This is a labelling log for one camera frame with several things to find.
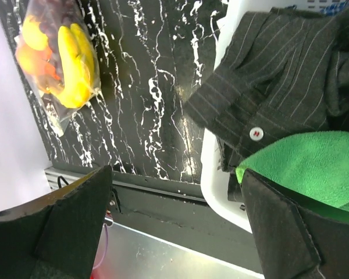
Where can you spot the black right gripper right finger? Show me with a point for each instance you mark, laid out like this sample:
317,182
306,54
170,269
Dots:
296,236

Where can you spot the purple fake grape bunch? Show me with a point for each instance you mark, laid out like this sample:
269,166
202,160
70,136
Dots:
52,15

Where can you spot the dark pinstriped shirt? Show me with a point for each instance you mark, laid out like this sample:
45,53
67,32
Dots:
285,72

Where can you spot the fake orange fruit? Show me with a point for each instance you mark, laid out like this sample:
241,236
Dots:
33,53

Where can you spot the yellow fake banana bunch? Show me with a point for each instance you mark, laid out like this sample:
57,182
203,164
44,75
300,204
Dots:
77,57

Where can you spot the clear zip top bag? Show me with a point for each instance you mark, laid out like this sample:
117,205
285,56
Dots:
47,88

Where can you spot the green microfibre cloth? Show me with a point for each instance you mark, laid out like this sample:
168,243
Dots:
315,166

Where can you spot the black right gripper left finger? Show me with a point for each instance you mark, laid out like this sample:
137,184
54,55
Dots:
57,234

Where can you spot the aluminium frame rail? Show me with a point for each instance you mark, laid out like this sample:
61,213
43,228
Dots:
152,185

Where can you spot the white laundry basket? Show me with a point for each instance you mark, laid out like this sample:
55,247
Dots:
214,181

